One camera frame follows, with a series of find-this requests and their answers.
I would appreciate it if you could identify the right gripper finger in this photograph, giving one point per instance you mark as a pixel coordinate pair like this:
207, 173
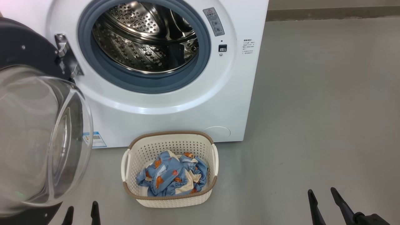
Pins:
315, 209
343, 206

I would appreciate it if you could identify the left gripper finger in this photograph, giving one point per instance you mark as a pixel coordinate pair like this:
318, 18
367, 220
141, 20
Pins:
95, 215
68, 217

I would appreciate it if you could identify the blue fox print garment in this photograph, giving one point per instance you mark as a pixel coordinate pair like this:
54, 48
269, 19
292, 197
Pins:
162, 178

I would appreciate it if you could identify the dark round glass washer door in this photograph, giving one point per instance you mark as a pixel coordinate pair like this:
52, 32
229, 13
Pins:
31, 125

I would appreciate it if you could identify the grey rubber door gasket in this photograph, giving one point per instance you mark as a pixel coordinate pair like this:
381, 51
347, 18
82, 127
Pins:
143, 84

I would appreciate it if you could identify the white front-load washing machine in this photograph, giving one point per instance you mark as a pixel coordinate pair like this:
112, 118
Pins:
187, 103

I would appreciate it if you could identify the metal door hinge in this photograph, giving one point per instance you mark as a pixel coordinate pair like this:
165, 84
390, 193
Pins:
64, 47

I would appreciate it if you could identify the steel perforated washer drum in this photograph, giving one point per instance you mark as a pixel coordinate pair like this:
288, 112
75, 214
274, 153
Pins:
134, 47

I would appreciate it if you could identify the blue energy label sticker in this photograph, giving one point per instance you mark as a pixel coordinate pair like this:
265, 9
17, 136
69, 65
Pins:
95, 140

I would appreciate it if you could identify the cream perforated laundry basket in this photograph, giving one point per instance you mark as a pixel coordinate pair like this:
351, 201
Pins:
175, 143

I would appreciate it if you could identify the round white filter cover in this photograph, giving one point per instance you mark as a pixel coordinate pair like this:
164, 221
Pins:
216, 132

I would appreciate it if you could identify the grey warning sticker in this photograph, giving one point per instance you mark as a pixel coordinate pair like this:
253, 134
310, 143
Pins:
214, 22

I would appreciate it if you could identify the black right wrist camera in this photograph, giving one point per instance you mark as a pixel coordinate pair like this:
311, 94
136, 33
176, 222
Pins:
372, 219

